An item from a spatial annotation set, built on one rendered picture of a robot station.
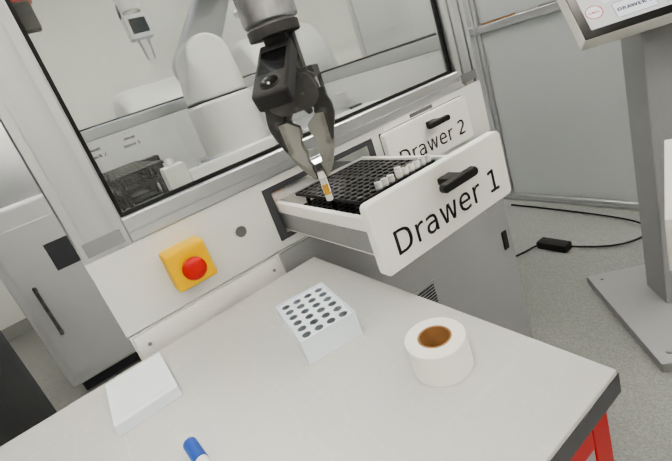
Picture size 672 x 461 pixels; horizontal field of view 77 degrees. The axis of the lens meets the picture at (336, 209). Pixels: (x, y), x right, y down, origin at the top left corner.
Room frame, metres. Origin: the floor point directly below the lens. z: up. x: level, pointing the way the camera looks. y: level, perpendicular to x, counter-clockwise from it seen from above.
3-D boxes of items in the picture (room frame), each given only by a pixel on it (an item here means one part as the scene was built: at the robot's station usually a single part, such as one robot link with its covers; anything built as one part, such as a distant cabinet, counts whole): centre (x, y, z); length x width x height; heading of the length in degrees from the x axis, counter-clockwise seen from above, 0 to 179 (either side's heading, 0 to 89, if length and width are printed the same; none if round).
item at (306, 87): (0.62, 0.00, 1.12); 0.09 x 0.08 x 0.12; 168
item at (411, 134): (1.03, -0.28, 0.87); 0.29 x 0.02 x 0.11; 119
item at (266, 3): (0.61, 0.00, 1.20); 0.08 x 0.08 x 0.05
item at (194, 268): (0.68, 0.26, 0.88); 0.04 x 0.03 x 0.04; 119
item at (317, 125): (0.61, -0.02, 1.01); 0.06 x 0.03 x 0.09; 168
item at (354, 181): (0.77, -0.06, 0.87); 0.22 x 0.18 x 0.06; 29
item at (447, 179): (0.58, -0.17, 0.91); 0.07 x 0.04 x 0.01; 119
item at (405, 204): (0.60, -0.16, 0.87); 0.29 x 0.02 x 0.11; 119
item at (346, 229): (0.78, -0.06, 0.86); 0.40 x 0.26 x 0.06; 29
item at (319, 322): (0.55, 0.08, 0.78); 0.12 x 0.08 x 0.04; 18
